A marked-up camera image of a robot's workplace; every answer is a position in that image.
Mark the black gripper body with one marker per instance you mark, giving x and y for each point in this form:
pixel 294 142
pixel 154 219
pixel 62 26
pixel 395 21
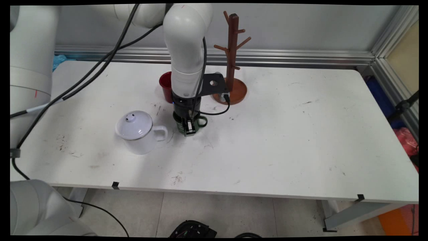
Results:
pixel 185 108

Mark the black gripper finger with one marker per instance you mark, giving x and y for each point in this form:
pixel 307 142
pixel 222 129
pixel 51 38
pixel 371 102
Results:
pixel 189 128

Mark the green enamel mug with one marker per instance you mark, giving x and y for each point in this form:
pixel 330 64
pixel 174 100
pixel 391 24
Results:
pixel 201 121

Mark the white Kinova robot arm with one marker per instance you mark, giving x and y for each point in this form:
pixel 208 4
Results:
pixel 187 40

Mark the red enamel mug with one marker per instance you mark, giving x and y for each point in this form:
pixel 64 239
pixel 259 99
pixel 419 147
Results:
pixel 166 88

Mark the white enamel pot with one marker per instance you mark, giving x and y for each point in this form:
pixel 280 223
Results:
pixel 143 144

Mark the white enamel pot lid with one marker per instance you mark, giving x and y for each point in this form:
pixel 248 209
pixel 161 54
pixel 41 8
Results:
pixel 133 125

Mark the brown wooden mug tree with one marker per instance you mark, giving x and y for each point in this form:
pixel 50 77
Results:
pixel 233 50

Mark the black tape marker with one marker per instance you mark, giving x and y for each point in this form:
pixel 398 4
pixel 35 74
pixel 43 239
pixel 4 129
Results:
pixel 360 197
pixel 115 185

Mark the black device on floor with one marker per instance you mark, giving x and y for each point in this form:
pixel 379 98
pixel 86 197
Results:
pixel 192 230

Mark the grey table leg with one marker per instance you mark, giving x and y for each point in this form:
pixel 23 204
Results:
pixel 354 214
pixel 77 197

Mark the blue plastic wrapped pack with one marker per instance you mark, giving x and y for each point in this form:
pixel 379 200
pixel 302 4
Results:
pixel 59 62

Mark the blue plastic bag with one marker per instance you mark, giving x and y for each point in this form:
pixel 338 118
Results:
pixel 379 97

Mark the red plastic bag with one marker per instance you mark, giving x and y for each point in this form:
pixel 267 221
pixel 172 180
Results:
pixel 406 142

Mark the orange box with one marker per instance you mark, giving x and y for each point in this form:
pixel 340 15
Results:
pixel 398 221

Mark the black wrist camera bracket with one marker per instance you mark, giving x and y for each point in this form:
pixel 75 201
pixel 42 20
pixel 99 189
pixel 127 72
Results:
pixel 214 88

